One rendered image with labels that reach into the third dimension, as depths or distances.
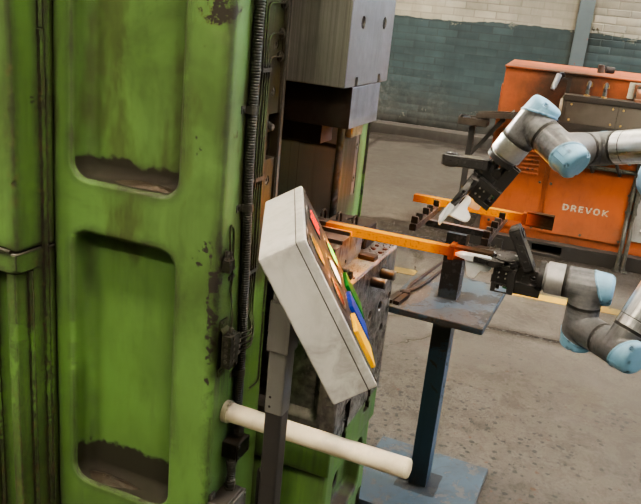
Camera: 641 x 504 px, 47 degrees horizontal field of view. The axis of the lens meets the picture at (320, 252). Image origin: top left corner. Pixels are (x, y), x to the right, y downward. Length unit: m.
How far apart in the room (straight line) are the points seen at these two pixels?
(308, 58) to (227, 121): 0.29
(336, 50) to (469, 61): 7.74
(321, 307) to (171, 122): 0.63
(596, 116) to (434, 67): 4.54
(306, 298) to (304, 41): 0.71
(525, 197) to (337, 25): 3.85
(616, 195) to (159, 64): 4.14
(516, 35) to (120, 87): 7.88
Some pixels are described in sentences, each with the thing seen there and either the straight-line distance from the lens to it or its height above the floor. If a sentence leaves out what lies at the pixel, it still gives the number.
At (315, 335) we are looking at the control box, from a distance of 1.18.
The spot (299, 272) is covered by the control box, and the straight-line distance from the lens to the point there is 1.14.
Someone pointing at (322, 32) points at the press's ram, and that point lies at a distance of 1.68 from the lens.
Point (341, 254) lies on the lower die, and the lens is 1.84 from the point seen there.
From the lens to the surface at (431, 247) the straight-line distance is 1.83.
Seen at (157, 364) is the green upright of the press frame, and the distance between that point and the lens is 1.82.
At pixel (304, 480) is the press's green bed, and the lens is 2.06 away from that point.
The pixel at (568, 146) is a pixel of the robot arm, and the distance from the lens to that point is 1.65.
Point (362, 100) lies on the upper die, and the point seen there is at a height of 1.33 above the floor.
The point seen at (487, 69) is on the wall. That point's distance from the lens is 9.36.
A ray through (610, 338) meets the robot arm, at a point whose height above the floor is 0.91.
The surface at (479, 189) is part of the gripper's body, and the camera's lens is 1.76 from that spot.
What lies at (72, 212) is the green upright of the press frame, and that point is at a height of 1.04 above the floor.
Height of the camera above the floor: 1.54
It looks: 19 degrees down
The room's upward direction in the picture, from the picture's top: 6 degrees clockwise
